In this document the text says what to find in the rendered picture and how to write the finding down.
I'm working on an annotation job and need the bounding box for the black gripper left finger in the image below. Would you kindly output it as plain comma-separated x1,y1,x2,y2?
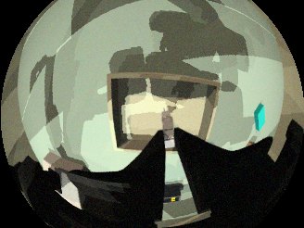
67,130,166,222

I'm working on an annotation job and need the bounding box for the teal rectangular block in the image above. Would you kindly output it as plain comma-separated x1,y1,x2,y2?
255,103,266,131

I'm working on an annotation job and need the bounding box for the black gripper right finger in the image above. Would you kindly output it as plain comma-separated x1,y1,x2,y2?
174,128,273,214

